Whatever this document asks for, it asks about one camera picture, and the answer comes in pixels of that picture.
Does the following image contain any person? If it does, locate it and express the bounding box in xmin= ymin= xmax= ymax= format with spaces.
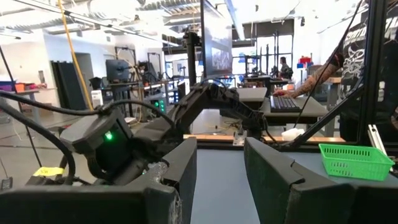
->
xmin=277 ymin=56 xmax=294 ymax=80
xmin=337 ymin=0 xmax=398 ymax=142

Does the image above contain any grey keyboard desk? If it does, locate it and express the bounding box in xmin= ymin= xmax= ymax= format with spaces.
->
xmin=260 ymin=96 xmax=330 ymax=126

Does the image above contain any green plastic basket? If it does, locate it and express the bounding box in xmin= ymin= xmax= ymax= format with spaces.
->
xmin=318 ymin=143 xmax=396 ymax=182

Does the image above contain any person's forearm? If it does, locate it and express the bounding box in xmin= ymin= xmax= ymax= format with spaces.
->
xmin=289 ymin=60 xmax=345 ymax=98

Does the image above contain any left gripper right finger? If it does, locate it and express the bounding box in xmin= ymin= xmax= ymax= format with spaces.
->
xmin=244 ymin=136 xmax=398 ymax=224

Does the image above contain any orange extension cable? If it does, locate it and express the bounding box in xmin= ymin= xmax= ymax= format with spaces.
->
xmin=57 ymin=0 xmax=95 ymax=111

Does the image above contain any long workbench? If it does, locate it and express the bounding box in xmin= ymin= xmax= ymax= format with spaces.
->
xmin=0 ymin=88 xmax=57 ymax=125

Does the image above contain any blue table mat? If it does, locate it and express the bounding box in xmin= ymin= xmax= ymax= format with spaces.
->
xmin=190 ymin=148 xmax=398 ymax=224

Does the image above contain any black curtain panel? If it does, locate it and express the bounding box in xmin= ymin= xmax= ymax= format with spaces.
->
xmin=50 ymin=60 xmax=88 ymax=110

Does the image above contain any silver aluminium strut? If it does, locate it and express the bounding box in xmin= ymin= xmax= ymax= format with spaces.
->
xmin=368 ymin=124 xmax=389 ymax=156

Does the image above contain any black computer monitor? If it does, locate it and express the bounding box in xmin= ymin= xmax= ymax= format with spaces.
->
xmin=200 ymin=0 xmax=234 ymax=80

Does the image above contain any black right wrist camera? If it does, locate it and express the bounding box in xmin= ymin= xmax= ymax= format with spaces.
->
xmin=60 ymin=108 xmax=134 ymax=156

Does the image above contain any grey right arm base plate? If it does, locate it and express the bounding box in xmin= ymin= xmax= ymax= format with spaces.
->
xmin=232 ymin=130 xmax=249 ymax=146

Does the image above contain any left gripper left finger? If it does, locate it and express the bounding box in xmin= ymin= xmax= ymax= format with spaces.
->
xmin=0 ymin=136 xmax=198 ymax=224

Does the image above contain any backlit black keyboard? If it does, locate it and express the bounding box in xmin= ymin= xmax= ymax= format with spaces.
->
xmin=269 ymin=95 xmax=302 ymax=113

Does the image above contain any crumpled white paper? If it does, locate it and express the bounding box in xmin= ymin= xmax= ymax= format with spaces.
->
xmin=280 ymin=128 xmax=306 ymax=142

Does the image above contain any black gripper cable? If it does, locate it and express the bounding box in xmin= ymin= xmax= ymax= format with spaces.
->
xmin=0 ymin=90 xmax=175 ymax=128
xmin=0 ymin=104 xmax=77 ymax=185

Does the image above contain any black metal beam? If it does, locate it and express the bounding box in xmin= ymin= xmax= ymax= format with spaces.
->
xmin=287 ymin=85 xmax=364 ymax=149

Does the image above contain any person's hand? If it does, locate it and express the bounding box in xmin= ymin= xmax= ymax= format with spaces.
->
xmin=272 ymin=88 xmax=293 ymax=98

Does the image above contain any yellow tag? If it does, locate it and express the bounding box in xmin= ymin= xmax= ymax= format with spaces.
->
xmin=32 ymin=166 xmax=65 ymax=177

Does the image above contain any white bucket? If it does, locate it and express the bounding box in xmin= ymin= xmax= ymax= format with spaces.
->
xmin=91 ymin=89 xmax=104 ymax=109

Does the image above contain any black monitor stand pole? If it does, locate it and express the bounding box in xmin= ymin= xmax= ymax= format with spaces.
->
xmin=182 ymin=30 xmax=202 ymax=88

